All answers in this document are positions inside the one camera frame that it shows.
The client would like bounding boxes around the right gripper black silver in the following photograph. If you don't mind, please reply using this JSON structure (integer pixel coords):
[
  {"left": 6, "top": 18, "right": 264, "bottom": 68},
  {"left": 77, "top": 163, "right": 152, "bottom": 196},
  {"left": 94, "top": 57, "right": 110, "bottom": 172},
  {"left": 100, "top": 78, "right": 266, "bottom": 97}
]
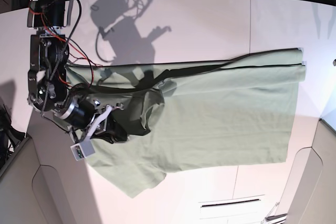
[{"left": 54, "top": 98, "right": 128, "bottom": 143}]

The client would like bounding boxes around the light green T-shirt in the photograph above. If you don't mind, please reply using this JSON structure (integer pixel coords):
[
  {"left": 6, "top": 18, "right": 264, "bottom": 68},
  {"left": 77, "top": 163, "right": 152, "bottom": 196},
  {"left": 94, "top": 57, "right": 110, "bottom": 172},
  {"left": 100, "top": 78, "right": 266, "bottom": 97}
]
[{"left": 64, "top": 47, "right": 307, "bottom": 199}]

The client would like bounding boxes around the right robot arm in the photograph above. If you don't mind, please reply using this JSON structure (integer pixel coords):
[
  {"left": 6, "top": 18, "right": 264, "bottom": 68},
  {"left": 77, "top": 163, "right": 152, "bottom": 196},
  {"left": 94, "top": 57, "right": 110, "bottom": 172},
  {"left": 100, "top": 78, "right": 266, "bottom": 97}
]
[{"left": 27, "top": 0, "right": 128, "bottom": 144}]

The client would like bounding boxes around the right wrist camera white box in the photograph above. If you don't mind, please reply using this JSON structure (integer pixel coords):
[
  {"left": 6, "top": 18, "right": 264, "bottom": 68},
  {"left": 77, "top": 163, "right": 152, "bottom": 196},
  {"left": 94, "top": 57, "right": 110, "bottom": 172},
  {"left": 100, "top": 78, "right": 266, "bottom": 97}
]
[{"left": 70, "top": 141, "right": 95, "bottom": 161}]

